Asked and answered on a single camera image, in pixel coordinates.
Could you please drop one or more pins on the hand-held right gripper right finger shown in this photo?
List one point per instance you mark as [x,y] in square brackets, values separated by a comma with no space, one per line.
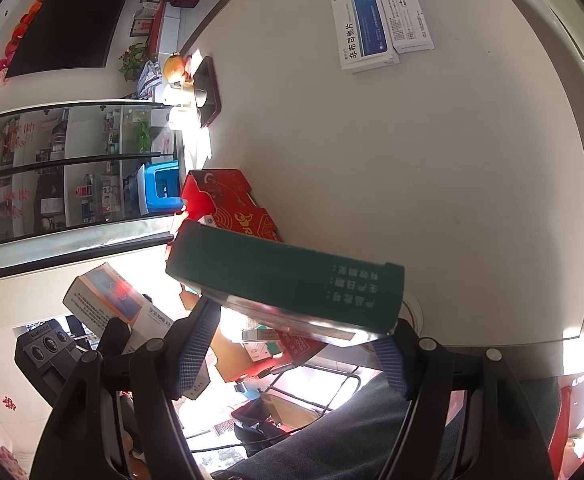
[392,365]

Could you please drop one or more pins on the yellow mango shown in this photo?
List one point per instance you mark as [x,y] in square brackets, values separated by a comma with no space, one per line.
[174,67]

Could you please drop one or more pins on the long white blue medicine box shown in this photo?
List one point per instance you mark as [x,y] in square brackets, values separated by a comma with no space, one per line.
[364,30]

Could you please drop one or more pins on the white bandage roll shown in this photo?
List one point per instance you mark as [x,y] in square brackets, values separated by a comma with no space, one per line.
[414,312]

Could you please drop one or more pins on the black television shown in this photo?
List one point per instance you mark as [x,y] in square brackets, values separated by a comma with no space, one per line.
[66,20]

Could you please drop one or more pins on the framed picture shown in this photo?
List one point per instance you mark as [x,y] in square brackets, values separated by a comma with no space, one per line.
[141,26]

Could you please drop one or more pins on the blue orange white medicine box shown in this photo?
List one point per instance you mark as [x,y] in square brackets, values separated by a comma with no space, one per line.
[101,300]

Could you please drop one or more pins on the dark green white medicine box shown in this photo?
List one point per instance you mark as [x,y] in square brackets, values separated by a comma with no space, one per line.
[282,280]

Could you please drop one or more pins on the dark red phone tray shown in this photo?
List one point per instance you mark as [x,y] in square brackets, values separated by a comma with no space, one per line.
[210,85]

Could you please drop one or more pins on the green potted plant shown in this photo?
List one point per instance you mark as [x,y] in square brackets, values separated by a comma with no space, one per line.
[131,60]

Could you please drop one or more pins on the red wall garland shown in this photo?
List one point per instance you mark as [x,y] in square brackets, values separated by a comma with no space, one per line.
[21,25]

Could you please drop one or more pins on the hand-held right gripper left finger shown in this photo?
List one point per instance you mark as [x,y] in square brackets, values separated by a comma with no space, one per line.
[191,360]

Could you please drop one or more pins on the small white medicine box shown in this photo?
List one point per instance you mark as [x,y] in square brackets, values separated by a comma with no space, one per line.
[407,20]

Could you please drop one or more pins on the striped cloth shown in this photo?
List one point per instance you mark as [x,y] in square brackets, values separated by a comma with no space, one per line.
[147,80]

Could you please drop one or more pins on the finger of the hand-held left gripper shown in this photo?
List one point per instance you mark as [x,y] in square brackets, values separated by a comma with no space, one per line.
[114,332]

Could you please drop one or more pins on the person's dark trouser leg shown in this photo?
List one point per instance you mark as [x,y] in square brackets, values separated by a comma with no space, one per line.
[372,440]

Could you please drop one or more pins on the glass display cabinet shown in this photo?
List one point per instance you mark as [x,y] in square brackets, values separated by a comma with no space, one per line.
[46,175]

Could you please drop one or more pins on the red cardboard box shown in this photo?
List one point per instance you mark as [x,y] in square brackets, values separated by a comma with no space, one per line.
[231,210]

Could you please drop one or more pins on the blue plastic stool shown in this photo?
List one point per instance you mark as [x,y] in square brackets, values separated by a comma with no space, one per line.
[159,180]

